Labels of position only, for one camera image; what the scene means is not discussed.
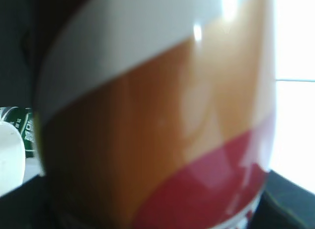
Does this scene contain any brown Nescafe coffee bottle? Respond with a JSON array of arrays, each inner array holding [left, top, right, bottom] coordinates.
[[33, 0, 276, 229]]

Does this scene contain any clear water bottle green label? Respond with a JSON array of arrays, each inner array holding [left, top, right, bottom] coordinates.
[[0, 106, 35, 158]]

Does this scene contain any yellow plastic cup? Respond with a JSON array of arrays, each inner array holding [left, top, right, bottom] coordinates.
[[0, 121, 26, 196]]

